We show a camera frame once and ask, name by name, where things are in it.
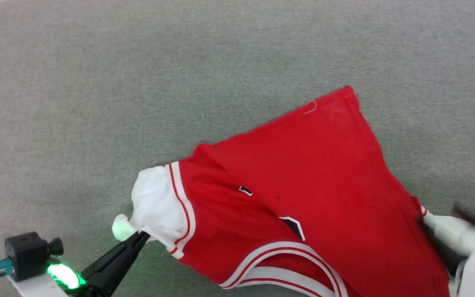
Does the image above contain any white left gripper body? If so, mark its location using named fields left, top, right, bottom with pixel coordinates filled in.
left=7, top=263, right=99, bottom=297

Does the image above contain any red and white sports jersey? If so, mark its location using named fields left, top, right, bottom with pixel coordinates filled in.
left=112, top=85, right=475, bottom=297

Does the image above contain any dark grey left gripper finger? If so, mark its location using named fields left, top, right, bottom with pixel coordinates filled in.
left=81, top=231, right=148, bottom=285
left=82, top=234, right=151, bottom=297

